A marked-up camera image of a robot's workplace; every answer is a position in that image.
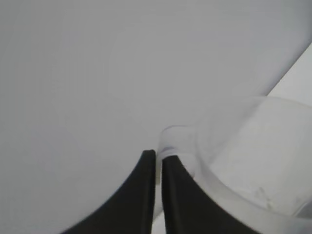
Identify clear plastic measuring cup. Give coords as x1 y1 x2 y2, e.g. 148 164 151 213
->
152 96 312 234

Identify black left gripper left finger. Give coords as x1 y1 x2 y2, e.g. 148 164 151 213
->
59 150 156 234

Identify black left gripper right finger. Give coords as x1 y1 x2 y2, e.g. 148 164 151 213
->
161 153 266 234

